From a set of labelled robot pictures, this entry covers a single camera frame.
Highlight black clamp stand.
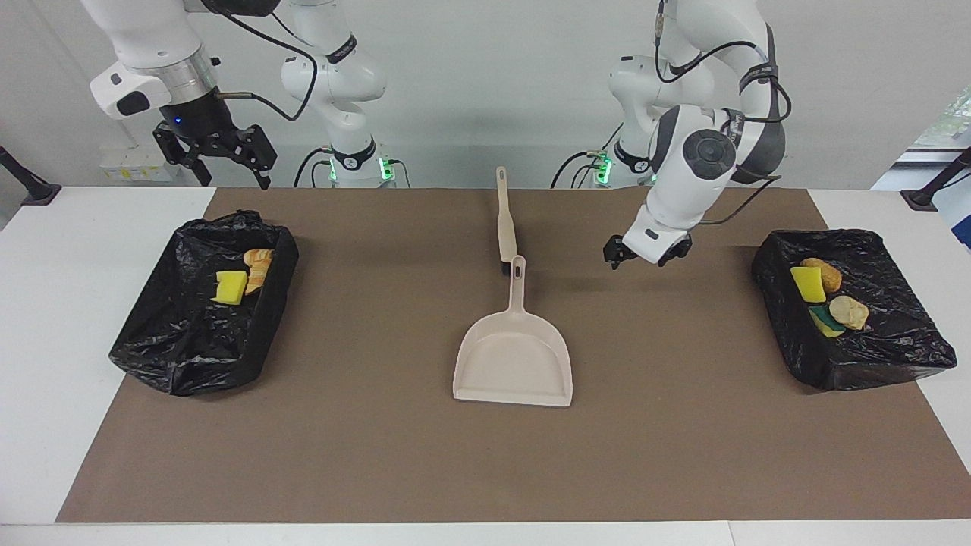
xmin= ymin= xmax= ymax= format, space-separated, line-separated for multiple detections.
xmin=0 ymin=146 xmax=62 ymax=206
xmin=900 ymin=148 xmax=971 ymax=212

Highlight corn cob bread piece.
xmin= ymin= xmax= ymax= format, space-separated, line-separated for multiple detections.
xmin=812 ymin=259 xmax=844 ymax=294

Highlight striped toy croissant piece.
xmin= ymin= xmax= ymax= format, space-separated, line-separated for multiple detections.
xmin=829 ymin=295 xmax=870 ymax=331

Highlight beige hand brush black bristles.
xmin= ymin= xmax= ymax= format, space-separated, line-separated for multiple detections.
xmin=495 ymin=166 xmax=520 ymax=275

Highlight blue plastic item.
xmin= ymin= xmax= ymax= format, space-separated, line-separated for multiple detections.
xmin=941 ymin=190 xmax=971 ymax=251

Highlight small green yellow sponge piece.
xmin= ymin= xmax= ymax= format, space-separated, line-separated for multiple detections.
xmin=790 ymin=265 xmax=827 ymax=304

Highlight white wall socket box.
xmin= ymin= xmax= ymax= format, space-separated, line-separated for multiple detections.
xmin=99 ymin=143 xmax=184 ymax=184

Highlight large torn green yellow sponge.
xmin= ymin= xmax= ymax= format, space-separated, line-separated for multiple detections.
xmin=807 ymin=305 xmax=846 ymax=339

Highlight beige plastic dustpan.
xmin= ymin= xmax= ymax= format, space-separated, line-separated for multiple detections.
xmin=453 ymin=255 xmax=573 ymax=408

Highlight large brown paper mat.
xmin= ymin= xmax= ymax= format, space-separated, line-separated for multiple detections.
xmin=55 ymin=187 xmax=971 ymax=524

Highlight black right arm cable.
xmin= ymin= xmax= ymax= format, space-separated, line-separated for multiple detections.
xmin=205 ymin=0 xmax=319 ymax=124

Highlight black bag lined bin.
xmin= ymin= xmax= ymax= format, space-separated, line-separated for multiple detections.
xmin=108 ymin=210 xmax=300 ymax=397
xmin=751 ymin=228 xmax=958 ymax=392

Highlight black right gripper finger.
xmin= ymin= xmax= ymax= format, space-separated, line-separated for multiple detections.
xmin=224 ymin=124 xmax=278 ymax=191
xmin=152 ymin=125 xmax=213 ymax=187

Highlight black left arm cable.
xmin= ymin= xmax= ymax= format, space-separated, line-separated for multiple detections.
xmin=654 ymin=0 xmax=793 ymax=226

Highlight plain yellow sponge piece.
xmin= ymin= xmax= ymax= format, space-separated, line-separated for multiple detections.
xmin=210 ymin=270 xmax=249 ymax=306

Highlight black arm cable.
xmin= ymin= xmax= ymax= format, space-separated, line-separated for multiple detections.
xmin=654 ymin=0 xmax=793 ymax=226
xmin=205 ymin=0 xmax=319 ymax=124

